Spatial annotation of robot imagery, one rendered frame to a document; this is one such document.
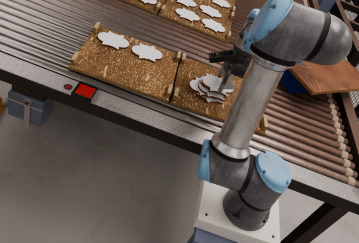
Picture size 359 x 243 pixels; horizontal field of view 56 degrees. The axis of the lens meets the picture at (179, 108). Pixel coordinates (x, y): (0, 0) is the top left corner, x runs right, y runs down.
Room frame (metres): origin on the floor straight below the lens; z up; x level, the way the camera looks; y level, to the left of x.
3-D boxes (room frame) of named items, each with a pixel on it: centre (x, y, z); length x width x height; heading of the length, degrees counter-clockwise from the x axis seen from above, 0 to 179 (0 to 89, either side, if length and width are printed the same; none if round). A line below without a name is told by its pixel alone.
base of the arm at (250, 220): (0.71, -0.32, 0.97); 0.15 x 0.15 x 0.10
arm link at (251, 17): (1.21, -0.13, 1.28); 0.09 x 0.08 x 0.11; 5
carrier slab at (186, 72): (1.24, -0.14, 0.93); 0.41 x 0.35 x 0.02; 99
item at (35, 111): (0.88, 0.54, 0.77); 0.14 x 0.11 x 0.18; 95
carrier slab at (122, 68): (1.18, 0.28, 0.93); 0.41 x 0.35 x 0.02; 98
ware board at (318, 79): (1.74, -0.55, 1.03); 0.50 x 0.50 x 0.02; 41
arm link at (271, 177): (0.71, -0.31, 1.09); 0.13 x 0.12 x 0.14; 95
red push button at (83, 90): (0.90, 0.34, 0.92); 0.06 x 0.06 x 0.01; 5
